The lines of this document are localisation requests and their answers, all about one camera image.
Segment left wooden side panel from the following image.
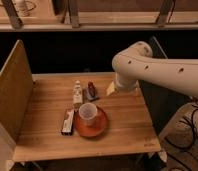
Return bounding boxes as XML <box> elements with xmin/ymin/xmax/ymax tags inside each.
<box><xmin>0</xmin><ymin>40</ymin><xmax>33</xmax><ymax>141</ymax></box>

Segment black cables on floor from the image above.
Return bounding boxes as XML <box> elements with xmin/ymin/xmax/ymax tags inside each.
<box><xmin>165</xmin><ymin>102</ymin><xmax>198</xmax><ymax>171</ymax></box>

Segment wooden shelf rail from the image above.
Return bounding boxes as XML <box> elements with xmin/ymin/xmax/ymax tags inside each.
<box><xmin>0</xmin><ymin>11</ymin><xmax>198</xmax><ymax>32</ymax></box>

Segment clear plastic cup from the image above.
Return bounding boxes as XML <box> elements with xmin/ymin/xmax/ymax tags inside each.
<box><xmin>78</xmin><ymin>103</ymin><xmax>98</xmax><ymax>126</ymax></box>

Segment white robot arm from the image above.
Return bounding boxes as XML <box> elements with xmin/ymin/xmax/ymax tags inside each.
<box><xmin>106</xmin><ymin>41</ymin><xmax>198</xmax><ymax>99</ymax></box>

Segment small white bottle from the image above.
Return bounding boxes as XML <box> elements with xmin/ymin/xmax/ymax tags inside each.
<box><xmin>73</xmin><ymin>80</ymin><xmax>83</xmax><ymax>109</ymax></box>

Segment dark right side panel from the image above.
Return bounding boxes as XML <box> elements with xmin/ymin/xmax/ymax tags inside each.
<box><xmin>138</xmin><ymin>35</ymin><xmax>193</xmax><ymax>134</ymax></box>

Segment orange-brown plate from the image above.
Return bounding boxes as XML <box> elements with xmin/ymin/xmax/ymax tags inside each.
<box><xmin>74</xmin><ymin>107</ymin><xmax>109</xmax><ymax>138</ymax></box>

